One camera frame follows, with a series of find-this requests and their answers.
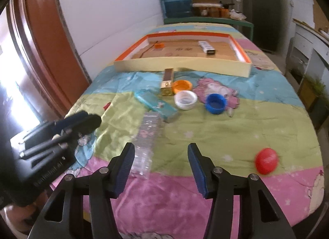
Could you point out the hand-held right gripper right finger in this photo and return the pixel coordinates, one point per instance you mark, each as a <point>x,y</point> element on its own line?
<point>196,169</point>

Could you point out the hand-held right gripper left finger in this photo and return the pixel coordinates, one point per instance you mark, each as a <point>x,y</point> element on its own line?
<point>126,169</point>

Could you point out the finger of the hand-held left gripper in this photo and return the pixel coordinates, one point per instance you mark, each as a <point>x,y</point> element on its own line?
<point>88,123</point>
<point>74,118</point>

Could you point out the clear plastic floral box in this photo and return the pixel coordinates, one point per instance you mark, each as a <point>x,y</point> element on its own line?
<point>146,141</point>

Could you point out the blue bottle cap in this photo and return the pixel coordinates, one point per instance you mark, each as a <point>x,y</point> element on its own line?
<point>216,103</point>

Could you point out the teal rectangular box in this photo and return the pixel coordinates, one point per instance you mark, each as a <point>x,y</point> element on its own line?
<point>156,105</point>

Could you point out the red bottle cap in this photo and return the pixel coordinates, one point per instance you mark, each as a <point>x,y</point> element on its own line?
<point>266,161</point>

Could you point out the gold and brown box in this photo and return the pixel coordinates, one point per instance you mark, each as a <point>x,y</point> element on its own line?
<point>168,81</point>

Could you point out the orange-rimmed shallow cardboard box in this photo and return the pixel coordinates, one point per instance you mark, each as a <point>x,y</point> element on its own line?
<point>205,67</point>

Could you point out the orange plastic lid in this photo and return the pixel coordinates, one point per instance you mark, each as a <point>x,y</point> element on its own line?
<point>182,86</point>

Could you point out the brown wooden door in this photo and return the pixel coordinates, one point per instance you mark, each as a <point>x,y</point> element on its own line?
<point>43,36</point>

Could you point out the small orange bottle cap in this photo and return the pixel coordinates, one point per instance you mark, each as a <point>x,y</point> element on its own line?
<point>159,45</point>

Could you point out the printed cardboard liner sheet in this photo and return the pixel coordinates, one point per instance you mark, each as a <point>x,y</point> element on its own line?
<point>180,50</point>

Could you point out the white cartoon-print box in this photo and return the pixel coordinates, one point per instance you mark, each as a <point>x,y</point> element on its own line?
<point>207,47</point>

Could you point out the crate with green plants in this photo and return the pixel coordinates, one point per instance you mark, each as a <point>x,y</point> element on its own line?
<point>313,92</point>

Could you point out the orange food container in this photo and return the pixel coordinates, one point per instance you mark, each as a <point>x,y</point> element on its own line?
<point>225,13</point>

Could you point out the clear food container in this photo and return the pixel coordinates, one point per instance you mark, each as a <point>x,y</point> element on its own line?
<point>205,10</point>

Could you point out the crumpled plastic bag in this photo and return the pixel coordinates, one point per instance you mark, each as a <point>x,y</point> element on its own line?
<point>237,15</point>

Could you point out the white cabinet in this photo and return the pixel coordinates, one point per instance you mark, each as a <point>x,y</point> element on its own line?
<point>316,48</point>

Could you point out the dark grey refrigerator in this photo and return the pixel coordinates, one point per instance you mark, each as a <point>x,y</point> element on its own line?
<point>259,5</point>

